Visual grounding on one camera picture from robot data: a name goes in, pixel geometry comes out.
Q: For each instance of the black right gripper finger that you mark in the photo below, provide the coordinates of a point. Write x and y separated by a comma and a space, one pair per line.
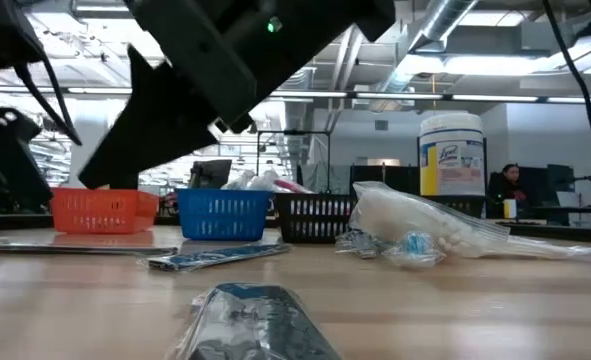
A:
155, 130

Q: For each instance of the bag of white cotton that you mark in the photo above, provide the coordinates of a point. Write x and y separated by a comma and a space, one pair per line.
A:
240, 182
266, 181

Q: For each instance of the blue plastic basket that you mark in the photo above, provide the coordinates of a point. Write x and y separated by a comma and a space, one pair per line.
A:
225, 215

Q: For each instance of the bagged black comb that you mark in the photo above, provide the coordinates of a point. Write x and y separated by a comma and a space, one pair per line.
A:
215, 257
260, 330

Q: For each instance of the bagged grey comb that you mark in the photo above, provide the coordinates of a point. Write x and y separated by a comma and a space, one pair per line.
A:
75, 249

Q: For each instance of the bag of cotton swabs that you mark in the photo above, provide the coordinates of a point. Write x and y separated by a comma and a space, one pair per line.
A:
410, 220

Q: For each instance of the small bagged blue floss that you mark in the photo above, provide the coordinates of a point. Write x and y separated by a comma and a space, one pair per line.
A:
415, 247

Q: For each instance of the white building column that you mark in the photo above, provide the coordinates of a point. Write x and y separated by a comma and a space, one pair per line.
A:
92, 130

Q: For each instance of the black computer monitor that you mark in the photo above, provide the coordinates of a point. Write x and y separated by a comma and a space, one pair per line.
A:
212, 174

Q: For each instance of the orange plastic basket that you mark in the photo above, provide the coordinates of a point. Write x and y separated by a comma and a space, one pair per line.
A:
100, 210

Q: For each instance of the dark grey partition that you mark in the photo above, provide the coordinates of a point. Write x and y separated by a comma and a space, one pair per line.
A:
375, 175

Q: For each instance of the overhead light strip bar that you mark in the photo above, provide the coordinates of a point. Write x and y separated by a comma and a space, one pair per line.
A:
425, 96

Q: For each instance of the small bagged grey item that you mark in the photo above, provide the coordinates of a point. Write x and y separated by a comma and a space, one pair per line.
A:
360, 242

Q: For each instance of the Lysol wipes canister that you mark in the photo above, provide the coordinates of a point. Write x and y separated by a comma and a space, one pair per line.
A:
452, 160

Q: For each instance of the person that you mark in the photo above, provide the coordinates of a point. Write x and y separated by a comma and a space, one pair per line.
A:
509, 180

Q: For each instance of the yellow white cup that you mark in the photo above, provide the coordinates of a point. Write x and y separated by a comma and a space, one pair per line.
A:
510, 209

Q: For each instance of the black desk monitor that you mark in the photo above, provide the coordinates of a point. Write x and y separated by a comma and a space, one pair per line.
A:
560, 179

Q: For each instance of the silver ventilation duct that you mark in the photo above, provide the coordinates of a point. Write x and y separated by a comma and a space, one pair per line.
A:
295, 150
445, 20

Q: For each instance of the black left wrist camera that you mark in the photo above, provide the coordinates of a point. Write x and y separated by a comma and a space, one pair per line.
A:
10, 160

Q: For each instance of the black aluminium table frame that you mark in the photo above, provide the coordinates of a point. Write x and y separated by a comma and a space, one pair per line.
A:
575, 234

